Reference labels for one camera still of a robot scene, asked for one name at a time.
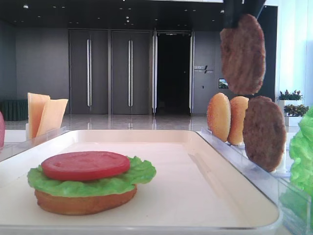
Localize standing red tomato slice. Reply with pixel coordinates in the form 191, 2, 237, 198
0, 112, 5, 148

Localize wall display screen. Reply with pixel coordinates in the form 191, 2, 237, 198
219, 79, 228, 89

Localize left long clear rail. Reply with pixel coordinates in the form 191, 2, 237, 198
0, 127, 68, 162

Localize right long clear rail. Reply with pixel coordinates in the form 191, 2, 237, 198
200, 127, 313, 235

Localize standing green lettuce leaf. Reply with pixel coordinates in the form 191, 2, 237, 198
281, 108, 313, 219

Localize potted plants in planter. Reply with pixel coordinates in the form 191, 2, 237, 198
278, 90, 309, 126

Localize dark double door middle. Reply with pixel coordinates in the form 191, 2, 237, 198
112, 31, 150, 115

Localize red tomato slice on tray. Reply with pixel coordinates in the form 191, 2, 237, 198
41, 151, 130, 181

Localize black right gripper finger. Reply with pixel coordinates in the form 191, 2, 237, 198
224, 0, 265, 28

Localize long clear rail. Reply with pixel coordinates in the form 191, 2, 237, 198
0, 127, 68, 162
200, 127, 313, 235

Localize pale yellow cheese slice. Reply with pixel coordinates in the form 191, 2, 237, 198
36, 99, 68, 137

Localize brown meat patty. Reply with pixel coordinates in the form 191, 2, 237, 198
243, 96, 286, 172
220, 14, 266, 95

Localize golden bun half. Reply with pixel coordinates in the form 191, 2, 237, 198
227, 96, 249, 145
207, 93, 231, 142

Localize orange cheese slice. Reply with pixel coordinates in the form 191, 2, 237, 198
27, 93, 50, 139

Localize cream rectangular tray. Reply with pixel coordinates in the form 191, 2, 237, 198
0, 130, 282, 235

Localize green lettuce leaf on tray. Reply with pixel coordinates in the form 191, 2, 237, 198
27, 156, 157, 197

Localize dark double door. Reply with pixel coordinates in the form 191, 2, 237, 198
112, 31, 150, 115
69, 30, 108, 114

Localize dark double door left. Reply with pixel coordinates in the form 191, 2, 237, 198
69, 30, 108, 114

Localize bottom bread slice on tray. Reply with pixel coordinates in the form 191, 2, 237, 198
34, 186, 137, 215

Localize dark green draped table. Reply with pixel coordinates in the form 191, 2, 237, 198
0, 99, 28, 121

